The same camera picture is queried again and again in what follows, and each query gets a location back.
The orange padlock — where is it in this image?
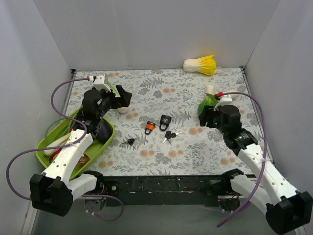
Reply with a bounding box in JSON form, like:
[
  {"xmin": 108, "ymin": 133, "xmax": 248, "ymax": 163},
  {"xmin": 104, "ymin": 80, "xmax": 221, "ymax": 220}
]
[{"xmin": 144, "ymin": 121, "xmax": 156, "ymax": 135}]

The black padlock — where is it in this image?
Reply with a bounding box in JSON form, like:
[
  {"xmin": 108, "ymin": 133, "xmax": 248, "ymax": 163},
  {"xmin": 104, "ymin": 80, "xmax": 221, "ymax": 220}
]
[{"xmin": 159, "ymin": 115, "xmax": 172, "ymax": 131}]

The black key bunch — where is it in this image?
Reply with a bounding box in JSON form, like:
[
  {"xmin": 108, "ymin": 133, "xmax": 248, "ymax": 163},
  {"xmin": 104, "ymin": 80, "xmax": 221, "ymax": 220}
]
[
  {"xmin": 163, "ymin": 131, "xmax": 181, "ymax": 145},
  {"xmin": 122, "ymin": 138, "xmax": 136, "ymax": 149}
]

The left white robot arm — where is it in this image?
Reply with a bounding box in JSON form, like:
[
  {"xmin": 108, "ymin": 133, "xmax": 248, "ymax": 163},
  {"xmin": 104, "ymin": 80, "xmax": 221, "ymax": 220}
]
[{"xmin": 30, "ymin": 85, "xmax": 132, "ymax": 216}]

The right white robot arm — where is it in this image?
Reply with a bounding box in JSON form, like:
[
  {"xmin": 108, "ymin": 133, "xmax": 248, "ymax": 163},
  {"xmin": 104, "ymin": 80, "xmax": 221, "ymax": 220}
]
[{"xmin": 199, "ymin": 105, "xmax": 313, "ymax": 235}]

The green napa cabbage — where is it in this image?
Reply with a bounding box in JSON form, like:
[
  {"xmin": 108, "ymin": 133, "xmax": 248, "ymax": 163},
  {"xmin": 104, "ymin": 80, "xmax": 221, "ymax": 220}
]
[{"xmin": 107, "ymin": 82, "xmax": 131, "ymax": 115}]

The green bok choy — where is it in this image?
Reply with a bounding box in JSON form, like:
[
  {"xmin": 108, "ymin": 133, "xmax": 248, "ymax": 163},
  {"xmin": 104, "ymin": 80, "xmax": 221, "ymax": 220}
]
[{"xmin": 198, "ymin": 85, "xmax": 218, "ymax": 115}]

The white radish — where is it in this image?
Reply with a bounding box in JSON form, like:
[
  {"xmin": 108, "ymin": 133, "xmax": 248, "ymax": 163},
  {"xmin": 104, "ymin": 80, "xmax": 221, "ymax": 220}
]
[{"xmin": 223, "ymin": 89, "xmax": 239, "ymax": 101}]

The purple eggplant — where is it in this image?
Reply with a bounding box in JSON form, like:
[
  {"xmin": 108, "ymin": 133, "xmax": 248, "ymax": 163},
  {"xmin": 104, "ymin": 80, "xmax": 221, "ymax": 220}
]
[{"xmin": 97, "ymin": 119, "xmax": 112, "ymax": 144}]

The floral table mat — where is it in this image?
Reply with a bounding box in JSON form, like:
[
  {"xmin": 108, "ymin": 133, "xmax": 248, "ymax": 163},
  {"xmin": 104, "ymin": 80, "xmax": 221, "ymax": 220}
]
[{"xmin": 64, "ymin": 68, "xmax": 272, "ymax": 177}]

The yellow napa cabbage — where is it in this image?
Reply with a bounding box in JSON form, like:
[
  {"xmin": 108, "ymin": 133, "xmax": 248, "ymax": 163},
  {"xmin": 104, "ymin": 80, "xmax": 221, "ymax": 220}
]
[{"xmin": 183, "ymin": 55, "xmax": 217, "ymax": 76}]

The white leek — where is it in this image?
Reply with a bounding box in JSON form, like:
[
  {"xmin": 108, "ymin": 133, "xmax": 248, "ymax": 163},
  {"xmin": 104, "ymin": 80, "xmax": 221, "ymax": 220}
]
[{"xmin": 44, "ymin": 133, "xmax": 70, "ymax": 156}]

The brown onion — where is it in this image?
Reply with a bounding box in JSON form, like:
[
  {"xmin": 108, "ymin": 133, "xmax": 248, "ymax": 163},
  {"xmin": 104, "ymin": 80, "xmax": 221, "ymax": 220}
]
[{"xmin": 75, "ymin": 154, "xmax": 89, "ymax": 169}]

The green plastic tray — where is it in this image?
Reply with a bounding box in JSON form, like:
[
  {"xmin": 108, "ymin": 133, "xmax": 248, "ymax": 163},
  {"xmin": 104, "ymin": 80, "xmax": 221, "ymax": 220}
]
[{"xmin": 36, "ymin": 117, "xmax": 115, "ymax": 180}]

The red chili pepper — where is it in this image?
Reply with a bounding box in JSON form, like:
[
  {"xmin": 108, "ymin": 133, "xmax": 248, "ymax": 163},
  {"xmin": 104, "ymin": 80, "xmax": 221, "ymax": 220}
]
[{"xmin": 48, "ymin": 149, "xmax": 61, "ymax": 162}]

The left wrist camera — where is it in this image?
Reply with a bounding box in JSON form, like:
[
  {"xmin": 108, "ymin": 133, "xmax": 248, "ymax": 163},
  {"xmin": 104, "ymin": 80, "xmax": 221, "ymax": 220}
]
[{"xmin": 87, "ymin": 74, "xmax": 111, "ymax": 92}]

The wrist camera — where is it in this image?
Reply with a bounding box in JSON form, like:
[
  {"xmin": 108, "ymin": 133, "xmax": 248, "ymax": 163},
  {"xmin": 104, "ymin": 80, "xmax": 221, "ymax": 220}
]
[
  {"xmin": 213, "ymin": 92, "xmax": 232, "ymax": 111},
  {"xmin": 87, "ymin": 74, "xmax": 111, "ymax": 92}
]

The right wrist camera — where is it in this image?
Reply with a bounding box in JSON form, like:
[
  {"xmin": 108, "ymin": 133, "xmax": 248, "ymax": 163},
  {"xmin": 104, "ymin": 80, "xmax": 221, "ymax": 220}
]
[{"xmin": 213, "ymin": 92, "xmax": 232, "ymax": 111}]

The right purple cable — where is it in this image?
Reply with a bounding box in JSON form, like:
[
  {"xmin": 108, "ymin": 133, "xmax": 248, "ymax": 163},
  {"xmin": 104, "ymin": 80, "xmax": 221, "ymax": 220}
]
[{"xmin": 216, "ymin": 92, "xmax": 268, "ymax": 228}]

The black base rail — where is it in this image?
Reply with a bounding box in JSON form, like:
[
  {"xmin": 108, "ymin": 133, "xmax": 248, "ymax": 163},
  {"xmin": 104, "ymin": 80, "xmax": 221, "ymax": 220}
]
[{"xmin": 87, "ymin": 175, "xmax": 240, "ymax": 211}]

